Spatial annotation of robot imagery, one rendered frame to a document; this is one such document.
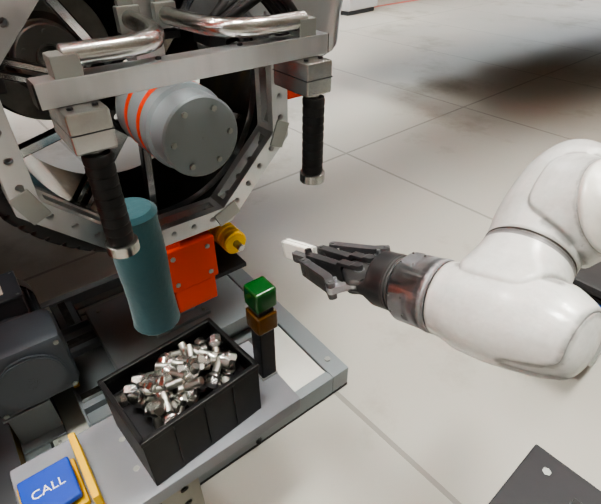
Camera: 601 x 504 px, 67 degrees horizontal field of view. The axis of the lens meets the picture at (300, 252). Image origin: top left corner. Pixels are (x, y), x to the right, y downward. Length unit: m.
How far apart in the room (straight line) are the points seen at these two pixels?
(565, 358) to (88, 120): 0.55
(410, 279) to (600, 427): 1.10
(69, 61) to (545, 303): 0.55
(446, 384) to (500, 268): 1.00
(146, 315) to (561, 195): 0.68
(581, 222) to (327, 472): 0.93
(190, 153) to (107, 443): 0.48
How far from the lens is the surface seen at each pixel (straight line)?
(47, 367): 1.15
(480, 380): 1.52
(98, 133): 0.59
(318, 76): 0.74
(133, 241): 0.67
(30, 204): 0.85
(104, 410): 1.28
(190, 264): 1.01
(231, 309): 1.32
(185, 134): 0.72
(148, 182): 1.02
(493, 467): 1.37
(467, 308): 0.49
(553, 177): 0.56
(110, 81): 0.62
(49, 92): 0.60
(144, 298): 0.86
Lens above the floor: 1.13
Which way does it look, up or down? 37 degrees down
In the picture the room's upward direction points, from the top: straight up
